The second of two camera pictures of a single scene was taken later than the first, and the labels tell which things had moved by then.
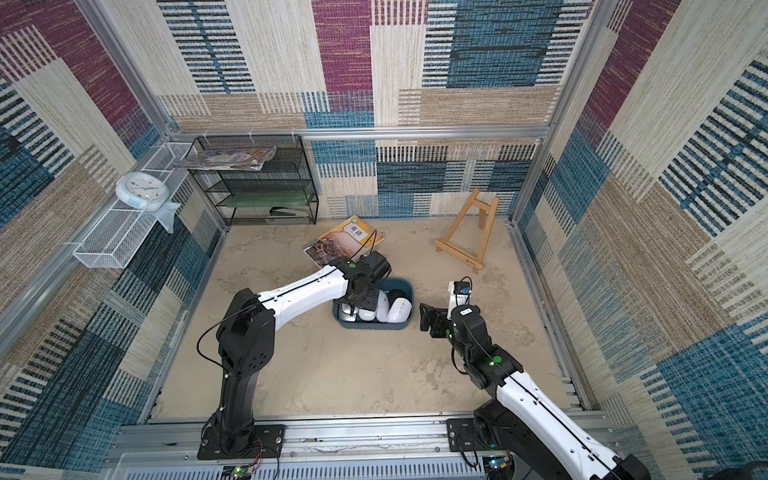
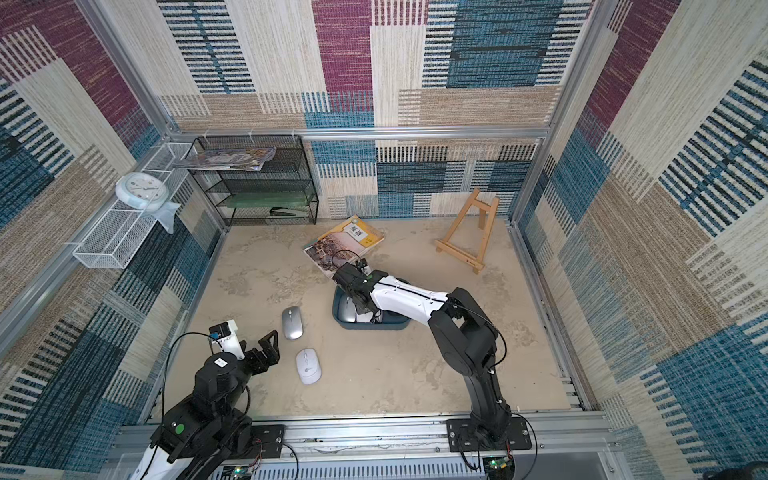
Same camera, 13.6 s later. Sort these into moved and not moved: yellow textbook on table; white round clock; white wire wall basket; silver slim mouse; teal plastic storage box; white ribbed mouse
Moved: silver slim mouse; white ribbed mouse
Not moved: white round clock; yellow textbook on table; teal plastic storage box; white wire wall basket
